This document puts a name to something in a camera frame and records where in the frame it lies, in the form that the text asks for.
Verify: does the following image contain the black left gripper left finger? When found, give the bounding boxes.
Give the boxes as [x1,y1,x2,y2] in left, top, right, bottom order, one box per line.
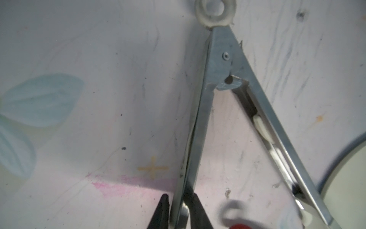
[147,194,170,229]

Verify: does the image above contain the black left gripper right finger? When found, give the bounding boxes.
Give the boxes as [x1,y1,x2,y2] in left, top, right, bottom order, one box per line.
[191,193,213,229]

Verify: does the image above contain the cream silicone steel tongs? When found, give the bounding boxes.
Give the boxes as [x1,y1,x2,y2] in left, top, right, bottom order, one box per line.
[169,1,339,229]

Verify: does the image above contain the cream utensil rack left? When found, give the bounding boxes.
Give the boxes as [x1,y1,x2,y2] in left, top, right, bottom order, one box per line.
[321,134,366,229]

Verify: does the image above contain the red ring steel tongs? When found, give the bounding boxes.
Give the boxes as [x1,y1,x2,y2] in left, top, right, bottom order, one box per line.
[229,224,252,229]

